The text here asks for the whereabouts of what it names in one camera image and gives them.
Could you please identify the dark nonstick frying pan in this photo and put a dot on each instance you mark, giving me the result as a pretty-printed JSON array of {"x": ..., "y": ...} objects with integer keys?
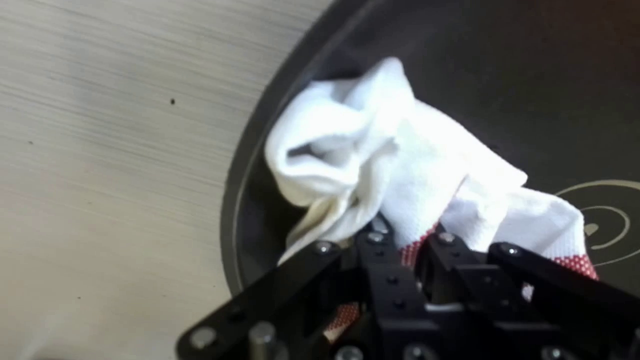
[{"x": 521, "y": 80}]

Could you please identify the white red-striped towel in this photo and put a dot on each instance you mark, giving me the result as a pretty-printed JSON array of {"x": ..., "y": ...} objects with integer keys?
[{"x": 400, "y": 161}]

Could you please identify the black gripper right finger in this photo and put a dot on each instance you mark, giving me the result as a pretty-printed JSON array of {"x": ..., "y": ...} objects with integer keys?
[{"x": 547, "y": 292}]

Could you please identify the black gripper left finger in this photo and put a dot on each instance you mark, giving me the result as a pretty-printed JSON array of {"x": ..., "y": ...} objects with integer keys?
[{"x": 301, "y": 286}]

